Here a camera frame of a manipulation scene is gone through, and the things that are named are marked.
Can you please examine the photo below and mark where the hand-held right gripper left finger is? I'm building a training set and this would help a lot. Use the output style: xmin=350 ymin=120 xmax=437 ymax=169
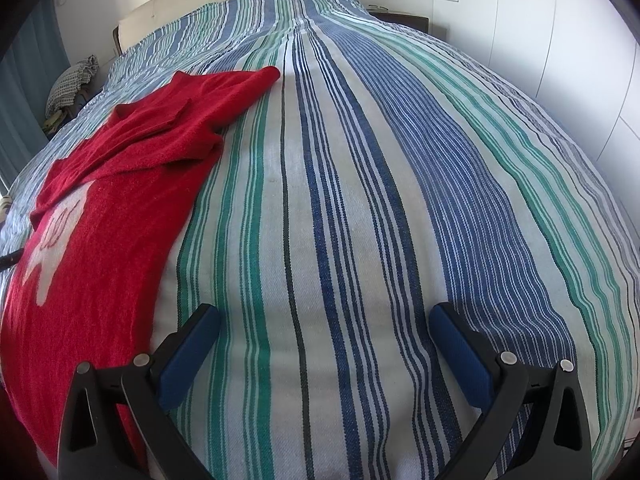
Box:
xmin=56 ymin=303 xmax=222 ymax=480

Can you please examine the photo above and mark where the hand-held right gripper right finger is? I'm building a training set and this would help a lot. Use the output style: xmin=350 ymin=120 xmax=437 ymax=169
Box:
xmin=430 ymin=302 xmax=593 ymax=480

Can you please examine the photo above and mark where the red sweater with white print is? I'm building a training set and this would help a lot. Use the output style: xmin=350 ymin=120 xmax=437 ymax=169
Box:
xmin=0 ymin=66 xmax=280 ymax=466

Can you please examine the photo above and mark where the pile of clothes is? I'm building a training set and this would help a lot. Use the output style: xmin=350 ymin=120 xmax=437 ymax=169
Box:
xmin=45 ymin=55 xmax=101 ymax=131

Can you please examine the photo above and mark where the blue curtain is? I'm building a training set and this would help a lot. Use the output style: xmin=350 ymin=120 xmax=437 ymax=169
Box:
xmin=0 ymin=0 xmax=71 ymax=196

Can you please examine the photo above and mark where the blue green striped bed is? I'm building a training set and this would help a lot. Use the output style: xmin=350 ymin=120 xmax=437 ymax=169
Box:
xmin=0 ymin=0 xmax=640 ymax=480

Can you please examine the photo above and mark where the white wardrobe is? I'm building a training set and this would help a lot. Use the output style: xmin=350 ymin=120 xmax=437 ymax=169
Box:
xmin=432 ymin=0 xmax=640 ymax=196

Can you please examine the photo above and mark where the dark wooden nightstand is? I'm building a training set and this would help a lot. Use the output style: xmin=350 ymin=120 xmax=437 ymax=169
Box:
xmin=367 ymin=7 xmax=431 ymax=36

